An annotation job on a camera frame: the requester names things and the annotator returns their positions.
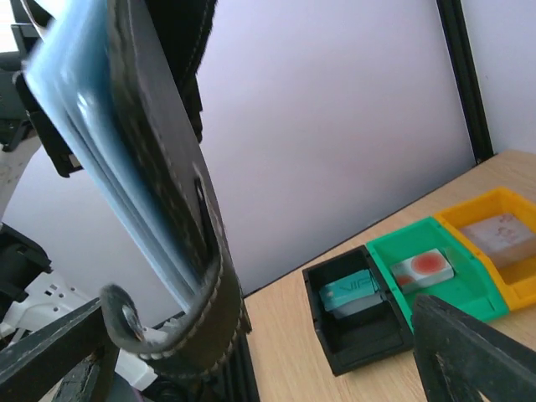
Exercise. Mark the white red-circle card stack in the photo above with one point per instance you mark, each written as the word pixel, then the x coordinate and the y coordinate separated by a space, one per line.
pixel 422 271

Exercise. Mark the white floral card stack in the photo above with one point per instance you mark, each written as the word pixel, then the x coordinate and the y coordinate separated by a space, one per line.
pixel 503 238

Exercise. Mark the teal VIP card stack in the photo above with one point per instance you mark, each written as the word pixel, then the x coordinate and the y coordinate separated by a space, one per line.
pixel 351 294

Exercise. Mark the yellow bin near green bin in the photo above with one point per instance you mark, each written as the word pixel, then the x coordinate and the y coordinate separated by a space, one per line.
pixel 516 282

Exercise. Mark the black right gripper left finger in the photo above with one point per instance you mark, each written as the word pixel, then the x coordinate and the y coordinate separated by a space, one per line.
pixel 74 352

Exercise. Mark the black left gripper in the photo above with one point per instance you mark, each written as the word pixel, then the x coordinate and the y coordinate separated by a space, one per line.
pixel 63 159

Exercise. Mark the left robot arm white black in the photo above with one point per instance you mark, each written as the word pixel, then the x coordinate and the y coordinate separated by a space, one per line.
pixel 32 296

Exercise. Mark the green plastic bin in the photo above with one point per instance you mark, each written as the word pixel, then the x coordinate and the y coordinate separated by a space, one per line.
pixel 472 290

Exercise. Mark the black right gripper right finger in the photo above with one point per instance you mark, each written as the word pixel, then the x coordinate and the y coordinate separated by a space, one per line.
pixel 460 358

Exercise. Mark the black leather card holder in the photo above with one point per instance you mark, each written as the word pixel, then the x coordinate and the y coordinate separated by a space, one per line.
pixel 117 79

